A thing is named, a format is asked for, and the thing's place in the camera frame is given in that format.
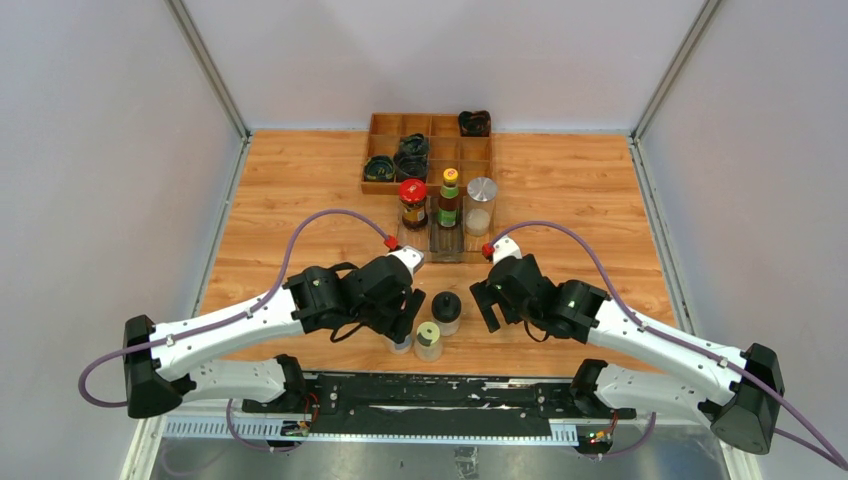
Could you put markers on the black lid grinder jar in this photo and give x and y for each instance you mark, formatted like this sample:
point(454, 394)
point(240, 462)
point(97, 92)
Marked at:
point(446, 309)

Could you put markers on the black green coil middle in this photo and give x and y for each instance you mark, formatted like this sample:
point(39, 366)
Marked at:
point(414, 145)

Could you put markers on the clear plastic organizer bin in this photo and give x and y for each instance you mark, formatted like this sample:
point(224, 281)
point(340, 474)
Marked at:
point(441, 245)

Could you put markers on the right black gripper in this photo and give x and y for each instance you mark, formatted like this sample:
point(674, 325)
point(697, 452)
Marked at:
point(487, 296)

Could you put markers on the wooden compartment tray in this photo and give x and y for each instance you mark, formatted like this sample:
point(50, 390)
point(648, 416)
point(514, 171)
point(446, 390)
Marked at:
point(472, 157)

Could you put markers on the black coil top right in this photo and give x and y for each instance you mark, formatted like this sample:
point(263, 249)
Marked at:
point(475, 124)

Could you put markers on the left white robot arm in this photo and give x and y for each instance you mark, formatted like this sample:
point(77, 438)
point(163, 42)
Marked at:
point(169, 364)

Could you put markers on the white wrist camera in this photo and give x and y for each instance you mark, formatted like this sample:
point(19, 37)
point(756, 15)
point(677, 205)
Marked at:
point(505, 247)
point(410, 257)

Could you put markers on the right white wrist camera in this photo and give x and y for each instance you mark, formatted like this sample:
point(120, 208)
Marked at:
point(505, 247)

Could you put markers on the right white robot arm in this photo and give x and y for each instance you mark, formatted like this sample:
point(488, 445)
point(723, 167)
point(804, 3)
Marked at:
point(734, 393)

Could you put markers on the yellow lid spice jar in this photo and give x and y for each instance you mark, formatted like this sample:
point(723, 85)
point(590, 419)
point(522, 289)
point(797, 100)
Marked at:
point(428, 345)

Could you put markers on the red lid chili jar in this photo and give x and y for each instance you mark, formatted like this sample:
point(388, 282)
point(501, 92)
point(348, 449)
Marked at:
point(413, 198)

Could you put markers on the black coil lower middle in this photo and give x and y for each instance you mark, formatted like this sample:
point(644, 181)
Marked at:
point(411, 167)

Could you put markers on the large silver lid jar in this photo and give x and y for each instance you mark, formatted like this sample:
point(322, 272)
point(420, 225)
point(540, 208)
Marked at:
point(481, 193)

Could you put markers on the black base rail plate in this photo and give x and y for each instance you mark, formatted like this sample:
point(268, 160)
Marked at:
point(385, 408)

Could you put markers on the yellow cap sauce bottle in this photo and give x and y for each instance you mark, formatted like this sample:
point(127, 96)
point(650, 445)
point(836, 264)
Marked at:
point(449, 198)

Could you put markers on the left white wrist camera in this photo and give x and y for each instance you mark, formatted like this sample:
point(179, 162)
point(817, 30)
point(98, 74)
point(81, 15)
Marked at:
point(410, 257)

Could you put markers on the silver lid spice jar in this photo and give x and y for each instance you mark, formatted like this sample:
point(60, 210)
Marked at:
point(401, 347)

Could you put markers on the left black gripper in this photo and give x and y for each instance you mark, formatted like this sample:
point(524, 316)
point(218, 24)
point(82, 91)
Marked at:
point(393, 325)

